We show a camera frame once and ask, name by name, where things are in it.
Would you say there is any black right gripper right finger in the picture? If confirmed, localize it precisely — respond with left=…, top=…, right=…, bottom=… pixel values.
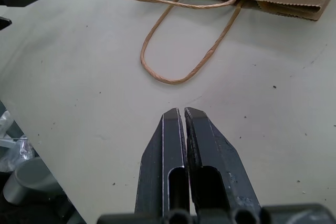
left=184, top=106, right=263, bottom=214

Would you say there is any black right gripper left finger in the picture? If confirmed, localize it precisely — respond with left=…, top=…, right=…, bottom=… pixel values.
left=134, top=107, right=191, bottom=215

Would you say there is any grey round cylinder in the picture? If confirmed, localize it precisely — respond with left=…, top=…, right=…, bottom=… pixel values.
left=3, top=156, right=61, bottom=206

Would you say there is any clear crumpled plastic wrap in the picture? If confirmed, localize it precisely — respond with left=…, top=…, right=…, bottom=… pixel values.
left=0, top=110, right=33, bottom=174

